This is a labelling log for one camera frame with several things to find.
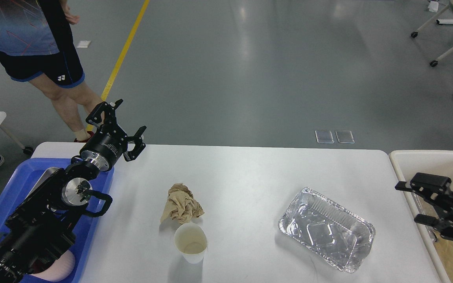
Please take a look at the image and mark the aluminium foil tray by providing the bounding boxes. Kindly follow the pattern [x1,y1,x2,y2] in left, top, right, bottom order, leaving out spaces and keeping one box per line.
[278,187,376,273]

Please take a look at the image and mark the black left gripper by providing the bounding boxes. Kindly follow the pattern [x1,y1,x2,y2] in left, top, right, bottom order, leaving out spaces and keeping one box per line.
[79,99,147,171]

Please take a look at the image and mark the white paper cup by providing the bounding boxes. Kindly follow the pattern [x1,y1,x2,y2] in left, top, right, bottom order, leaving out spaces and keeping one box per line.
[174,222,208,265]

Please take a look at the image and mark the floor plate left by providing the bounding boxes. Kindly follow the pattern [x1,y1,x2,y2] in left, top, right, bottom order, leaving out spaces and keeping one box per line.
[315,130,335,144]

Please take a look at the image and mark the person left hand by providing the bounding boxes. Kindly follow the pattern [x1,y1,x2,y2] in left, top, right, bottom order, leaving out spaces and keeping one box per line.
[59,0,80,25]

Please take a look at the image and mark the blue plastic tray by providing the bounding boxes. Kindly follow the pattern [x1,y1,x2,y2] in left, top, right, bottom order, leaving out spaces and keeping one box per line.
[0,158,112,283]

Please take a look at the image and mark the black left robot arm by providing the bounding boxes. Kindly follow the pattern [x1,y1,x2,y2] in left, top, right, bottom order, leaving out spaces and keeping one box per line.
[0,99,146,283]

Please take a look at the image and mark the person in patterned shirt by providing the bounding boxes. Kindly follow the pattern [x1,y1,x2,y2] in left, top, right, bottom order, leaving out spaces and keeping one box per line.
[0,0,102,143]

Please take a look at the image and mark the stainless steel rectangular container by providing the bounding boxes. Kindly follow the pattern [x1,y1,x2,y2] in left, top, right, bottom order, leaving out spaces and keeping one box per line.
[27,167,60,197]

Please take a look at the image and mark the floor plate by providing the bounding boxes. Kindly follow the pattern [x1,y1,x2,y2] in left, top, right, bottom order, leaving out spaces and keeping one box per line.
[315,130,335,144]
[335,130,355,144]

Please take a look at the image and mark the pink mug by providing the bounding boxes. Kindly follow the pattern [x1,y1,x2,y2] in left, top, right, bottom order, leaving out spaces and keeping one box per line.
[30,250,76,282]

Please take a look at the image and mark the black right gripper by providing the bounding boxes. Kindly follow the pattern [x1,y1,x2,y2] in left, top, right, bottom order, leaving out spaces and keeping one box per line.
[395,173,453,241]

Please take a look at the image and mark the floor plate right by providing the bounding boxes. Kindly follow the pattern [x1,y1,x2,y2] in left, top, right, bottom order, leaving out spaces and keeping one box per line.
[335,130,355,144]

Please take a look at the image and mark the beige plastic bin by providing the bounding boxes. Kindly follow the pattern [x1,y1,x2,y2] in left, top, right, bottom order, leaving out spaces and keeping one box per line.
[389,150,453,283]

